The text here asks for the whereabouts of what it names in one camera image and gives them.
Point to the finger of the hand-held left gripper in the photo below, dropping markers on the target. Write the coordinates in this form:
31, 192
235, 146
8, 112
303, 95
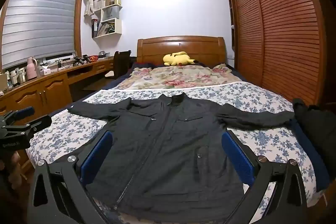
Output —
26, 111
42, 120

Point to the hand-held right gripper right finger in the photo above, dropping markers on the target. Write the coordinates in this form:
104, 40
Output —
236, 155

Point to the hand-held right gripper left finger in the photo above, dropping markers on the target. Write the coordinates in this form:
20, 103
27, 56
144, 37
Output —
97, 155

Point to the black jacket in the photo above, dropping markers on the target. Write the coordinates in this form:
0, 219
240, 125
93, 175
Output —
162, 148

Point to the person's left hand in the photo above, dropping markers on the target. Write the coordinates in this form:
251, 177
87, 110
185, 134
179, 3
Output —
15, 169

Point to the wooden desk with cabinets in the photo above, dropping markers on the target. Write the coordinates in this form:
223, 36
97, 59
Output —
52, 90

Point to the group of white bottles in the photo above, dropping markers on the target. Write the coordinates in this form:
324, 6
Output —
15, 78

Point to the pink thermos jug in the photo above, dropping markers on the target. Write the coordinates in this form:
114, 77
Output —
31, 70

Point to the blue floral bedsheet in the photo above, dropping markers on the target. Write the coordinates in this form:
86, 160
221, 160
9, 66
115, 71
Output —
275, 140

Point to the white box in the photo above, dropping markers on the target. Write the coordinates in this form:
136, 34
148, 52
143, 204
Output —
46, 71

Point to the black device on desk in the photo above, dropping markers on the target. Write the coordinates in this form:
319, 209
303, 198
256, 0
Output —
80, 60

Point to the navy blue folded garment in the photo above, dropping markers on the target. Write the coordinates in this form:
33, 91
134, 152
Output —
312, 158

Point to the red basket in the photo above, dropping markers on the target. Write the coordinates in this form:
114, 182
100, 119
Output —
94, 58

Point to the silver bowl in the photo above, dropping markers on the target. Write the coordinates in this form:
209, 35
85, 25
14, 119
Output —
103, 54

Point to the black chair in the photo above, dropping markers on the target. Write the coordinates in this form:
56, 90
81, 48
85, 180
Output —
122, 64

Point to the grey window blind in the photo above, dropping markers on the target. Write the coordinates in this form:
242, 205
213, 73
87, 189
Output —
39, 16

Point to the pink floral quilt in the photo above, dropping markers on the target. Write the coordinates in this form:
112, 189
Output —
170, 77

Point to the yellow plush toy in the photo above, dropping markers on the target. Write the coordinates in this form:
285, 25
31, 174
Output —
176, 59

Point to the wooden bed headboard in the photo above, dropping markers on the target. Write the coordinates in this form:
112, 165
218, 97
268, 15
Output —
183, 44

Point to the wooden louvred wardrobe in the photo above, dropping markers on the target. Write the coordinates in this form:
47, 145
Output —
283, 29

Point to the wooden window frame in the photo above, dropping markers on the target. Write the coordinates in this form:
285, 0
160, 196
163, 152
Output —
80, 16

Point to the white wall shelf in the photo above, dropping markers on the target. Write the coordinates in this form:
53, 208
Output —
118, 27

